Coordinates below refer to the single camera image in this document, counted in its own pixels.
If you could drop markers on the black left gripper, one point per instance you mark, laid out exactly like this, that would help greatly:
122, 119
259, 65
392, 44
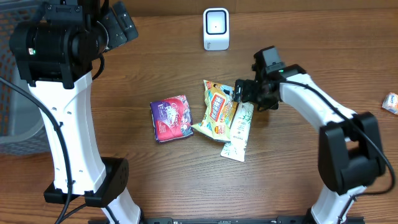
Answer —
122, 28

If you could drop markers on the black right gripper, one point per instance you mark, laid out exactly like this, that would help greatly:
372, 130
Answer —
273, 100

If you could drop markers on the yellow orange snack bag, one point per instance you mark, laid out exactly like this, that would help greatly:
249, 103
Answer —
219, 114

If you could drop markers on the white floral cream tube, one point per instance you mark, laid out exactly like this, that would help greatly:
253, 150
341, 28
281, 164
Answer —
239, 133

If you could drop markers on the red purple tissue pack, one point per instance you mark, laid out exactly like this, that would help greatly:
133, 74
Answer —
172, 119

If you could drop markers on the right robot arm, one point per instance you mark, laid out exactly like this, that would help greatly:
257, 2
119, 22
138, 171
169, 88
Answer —
350, 156

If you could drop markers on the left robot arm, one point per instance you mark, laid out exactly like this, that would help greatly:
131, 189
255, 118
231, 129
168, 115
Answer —
54, 52

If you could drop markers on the white barcode scanner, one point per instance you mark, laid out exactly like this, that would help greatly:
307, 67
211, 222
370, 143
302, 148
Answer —
216, 29

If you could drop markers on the small orange white box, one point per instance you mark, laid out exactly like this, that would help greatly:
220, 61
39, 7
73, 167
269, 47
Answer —
390, 103

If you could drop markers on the dark grey plastic basket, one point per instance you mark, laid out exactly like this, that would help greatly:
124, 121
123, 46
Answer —
22, 127

